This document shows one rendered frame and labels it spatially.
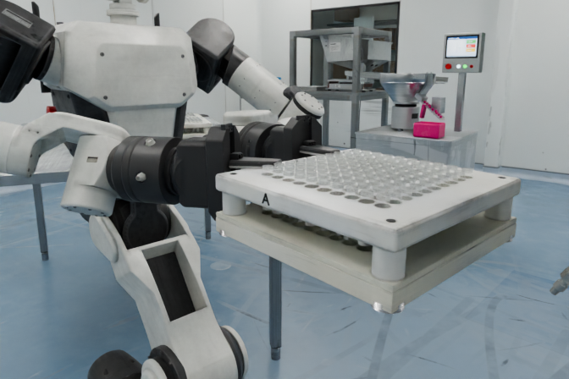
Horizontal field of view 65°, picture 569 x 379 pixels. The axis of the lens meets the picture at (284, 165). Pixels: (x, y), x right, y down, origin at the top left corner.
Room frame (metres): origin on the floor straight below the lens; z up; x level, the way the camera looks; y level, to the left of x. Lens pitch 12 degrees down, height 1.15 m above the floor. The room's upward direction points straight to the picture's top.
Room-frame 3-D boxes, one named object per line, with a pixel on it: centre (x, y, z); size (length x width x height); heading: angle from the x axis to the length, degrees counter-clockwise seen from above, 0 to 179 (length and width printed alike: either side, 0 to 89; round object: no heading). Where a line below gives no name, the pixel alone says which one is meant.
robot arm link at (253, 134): (0.70, 0.00, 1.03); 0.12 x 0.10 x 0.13; 35
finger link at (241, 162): (0.54, 0.04, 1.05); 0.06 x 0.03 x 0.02; 74
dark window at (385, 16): (6.15, -0.90, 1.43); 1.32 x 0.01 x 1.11; 52
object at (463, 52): (2.91, -1.13, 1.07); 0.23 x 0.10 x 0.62; 52
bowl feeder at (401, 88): (3.00, -0.87, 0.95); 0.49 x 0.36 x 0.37; 52
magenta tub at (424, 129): (2.68, -0.87, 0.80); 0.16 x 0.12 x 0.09; 52
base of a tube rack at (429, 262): (0.49, -0.09, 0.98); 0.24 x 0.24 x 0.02; 42
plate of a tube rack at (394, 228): (0.49, -0.09, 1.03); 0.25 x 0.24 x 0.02; 132
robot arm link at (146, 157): (0.56, 0.12, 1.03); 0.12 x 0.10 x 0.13; 74
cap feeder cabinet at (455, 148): (2.93, -0.88, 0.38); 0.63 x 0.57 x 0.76; 52
